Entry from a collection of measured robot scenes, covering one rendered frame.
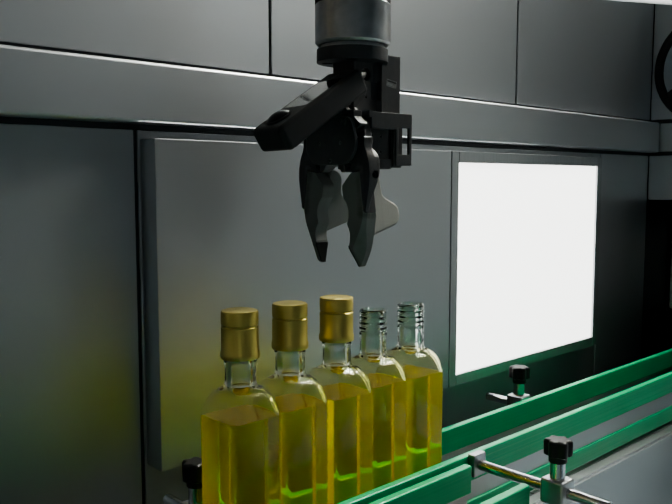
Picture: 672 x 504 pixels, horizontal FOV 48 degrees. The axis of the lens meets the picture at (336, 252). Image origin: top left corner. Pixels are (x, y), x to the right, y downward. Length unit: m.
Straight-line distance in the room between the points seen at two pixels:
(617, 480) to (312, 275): 0.56
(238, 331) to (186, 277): 0.14
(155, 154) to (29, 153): 0.12
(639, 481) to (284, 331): 0.71
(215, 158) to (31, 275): 0.22
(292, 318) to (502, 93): 0.65
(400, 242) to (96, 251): 0.41
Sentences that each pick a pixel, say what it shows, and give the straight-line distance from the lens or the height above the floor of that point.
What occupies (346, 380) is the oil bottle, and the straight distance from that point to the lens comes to 0.76.
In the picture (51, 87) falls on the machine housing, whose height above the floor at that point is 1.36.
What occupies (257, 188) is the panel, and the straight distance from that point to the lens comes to 0.85.
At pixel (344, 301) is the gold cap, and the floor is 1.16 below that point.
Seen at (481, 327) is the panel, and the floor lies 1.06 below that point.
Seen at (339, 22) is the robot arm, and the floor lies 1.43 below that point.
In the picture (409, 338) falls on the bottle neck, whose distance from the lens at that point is 0.85.
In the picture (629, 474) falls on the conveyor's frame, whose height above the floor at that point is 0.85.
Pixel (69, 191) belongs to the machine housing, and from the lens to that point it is 0.77.
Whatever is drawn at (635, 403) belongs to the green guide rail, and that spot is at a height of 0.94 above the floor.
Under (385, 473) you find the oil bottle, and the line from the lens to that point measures 0.84.
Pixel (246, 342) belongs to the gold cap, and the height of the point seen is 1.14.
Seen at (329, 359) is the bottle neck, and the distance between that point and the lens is 0.77.
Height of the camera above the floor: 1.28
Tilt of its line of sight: 5 degrees down
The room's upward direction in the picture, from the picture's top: straight up
